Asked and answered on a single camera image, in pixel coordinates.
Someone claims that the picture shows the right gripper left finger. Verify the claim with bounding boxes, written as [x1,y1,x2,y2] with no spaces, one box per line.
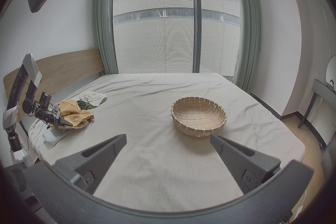
[54,134,127,195]

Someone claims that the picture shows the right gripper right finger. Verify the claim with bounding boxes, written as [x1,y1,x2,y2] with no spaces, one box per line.
[210,134,281,195]

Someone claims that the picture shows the tan drawstring shorts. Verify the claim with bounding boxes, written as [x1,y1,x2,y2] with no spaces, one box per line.
[54,100,95,129]

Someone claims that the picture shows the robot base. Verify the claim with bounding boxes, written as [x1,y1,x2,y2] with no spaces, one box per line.
[5,164,42,213]

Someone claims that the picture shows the pale blue garment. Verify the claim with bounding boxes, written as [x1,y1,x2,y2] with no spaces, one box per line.
[43,127,72,148]

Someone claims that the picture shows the white garment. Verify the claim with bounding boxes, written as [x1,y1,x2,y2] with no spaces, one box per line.
[71,91,107,108]

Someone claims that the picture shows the round woven basket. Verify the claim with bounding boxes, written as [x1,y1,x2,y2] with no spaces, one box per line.
[171,97,227,137]

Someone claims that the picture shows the bed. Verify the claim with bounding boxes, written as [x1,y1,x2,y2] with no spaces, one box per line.
[3,49,306,214]

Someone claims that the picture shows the grey small table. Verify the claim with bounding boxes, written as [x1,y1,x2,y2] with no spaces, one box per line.
[298,78,336,145]

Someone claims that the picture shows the window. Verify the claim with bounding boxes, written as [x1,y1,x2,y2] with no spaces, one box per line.
[113,0,240,74]

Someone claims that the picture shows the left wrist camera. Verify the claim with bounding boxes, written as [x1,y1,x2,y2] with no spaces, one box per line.
[40,92,52,109]

